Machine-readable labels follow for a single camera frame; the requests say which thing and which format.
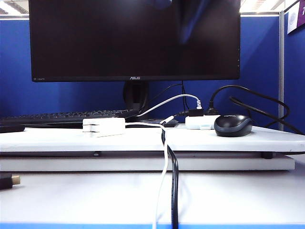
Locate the white charging base block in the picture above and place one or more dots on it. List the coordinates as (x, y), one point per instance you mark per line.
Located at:
(104, 126)

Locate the black monitor stand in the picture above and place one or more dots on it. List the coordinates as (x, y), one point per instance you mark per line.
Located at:
(136, 95)

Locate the black plug adapter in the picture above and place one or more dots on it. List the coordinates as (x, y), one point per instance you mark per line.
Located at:
(195, 112)

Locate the white power strip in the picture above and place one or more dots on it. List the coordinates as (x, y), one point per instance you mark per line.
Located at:
(196, 122)

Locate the black grey computer mouse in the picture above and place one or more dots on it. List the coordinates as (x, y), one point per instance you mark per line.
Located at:
(233, 126)

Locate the black ASUS computer monitor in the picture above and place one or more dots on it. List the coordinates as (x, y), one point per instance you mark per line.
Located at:
(107, 40)

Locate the black computer keyboard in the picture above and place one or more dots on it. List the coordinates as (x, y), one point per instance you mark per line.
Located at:
(59, 116)

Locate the white desk riser board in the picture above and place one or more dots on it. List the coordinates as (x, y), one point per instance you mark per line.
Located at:
(59, 143)

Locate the black rubber riser foot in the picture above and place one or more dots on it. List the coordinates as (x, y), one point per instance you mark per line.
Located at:
(266, 155)

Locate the wide blue partition panel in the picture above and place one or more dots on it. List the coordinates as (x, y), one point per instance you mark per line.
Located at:
(261, 59)

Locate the blue partition panel with sign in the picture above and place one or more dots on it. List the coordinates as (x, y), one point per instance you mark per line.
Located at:
(296, 83)

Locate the black gold HDMI plug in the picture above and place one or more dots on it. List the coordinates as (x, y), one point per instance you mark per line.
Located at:
(6, 181)

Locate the white purple name sign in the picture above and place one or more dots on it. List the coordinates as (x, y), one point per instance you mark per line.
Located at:
(294, 19)

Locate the silver partition post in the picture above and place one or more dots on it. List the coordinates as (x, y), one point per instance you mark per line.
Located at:
(282, 71)

